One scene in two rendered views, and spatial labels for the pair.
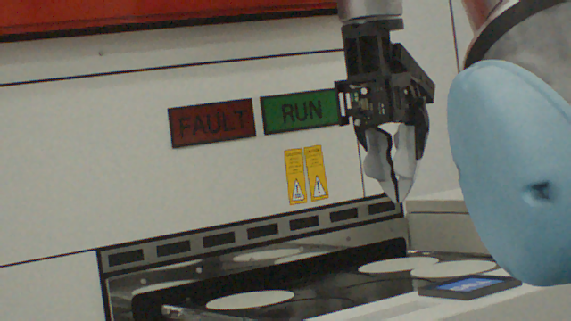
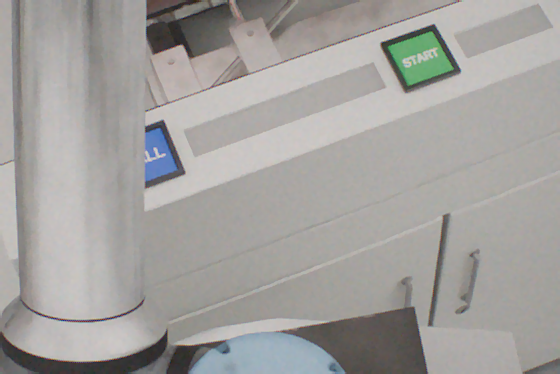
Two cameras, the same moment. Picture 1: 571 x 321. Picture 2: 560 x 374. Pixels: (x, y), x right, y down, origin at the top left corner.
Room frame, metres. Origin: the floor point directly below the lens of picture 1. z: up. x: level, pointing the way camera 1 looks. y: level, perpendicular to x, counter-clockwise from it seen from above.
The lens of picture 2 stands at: (0.31, -0.40, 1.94)
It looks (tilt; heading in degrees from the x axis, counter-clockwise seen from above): 60 degrees down; 20
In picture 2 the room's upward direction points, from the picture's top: 9 degrees counter-clockwise
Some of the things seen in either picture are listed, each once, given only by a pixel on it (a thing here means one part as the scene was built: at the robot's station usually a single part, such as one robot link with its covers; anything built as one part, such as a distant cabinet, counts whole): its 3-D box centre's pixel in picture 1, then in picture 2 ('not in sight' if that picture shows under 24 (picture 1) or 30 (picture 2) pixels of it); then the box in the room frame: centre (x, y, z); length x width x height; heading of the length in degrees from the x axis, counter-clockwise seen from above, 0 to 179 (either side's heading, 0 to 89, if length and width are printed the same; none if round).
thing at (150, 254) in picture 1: (261, 231); not in sight; (1.42, 0.03, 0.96); 0.44 x 0.01 x 0.02; 123
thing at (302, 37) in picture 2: not in sight; (336, 52); (1.04, -0.26, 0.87); 0.36 x 0.08 x 0.03; 123
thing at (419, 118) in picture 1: (408, 122); not in sight; (1.34, -0.15, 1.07); 0.05 x 0.02 x 0.09; 62
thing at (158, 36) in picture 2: not in sight; (160, 41); (1.00, -0.09, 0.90); 0.04 x 0.02 x 0.03; 33
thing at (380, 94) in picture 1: (376, 74); not in sight; (1.33, -0.12, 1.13); 0.09 x 0.08 x 0.12; 152
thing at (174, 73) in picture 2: not in sight; (181, 89); (0.95, -0.12, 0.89); 0.08 x 0.03 x 0.03; 33
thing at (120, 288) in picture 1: (270, 283); not in sight; (1.42, 0.03, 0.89); 0.44 x 0.02 x 0.10; 123
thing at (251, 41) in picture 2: not in sight; (260, 61); (1.00, -0.19, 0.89); 0.08 x 0.03 x 0.03; 33
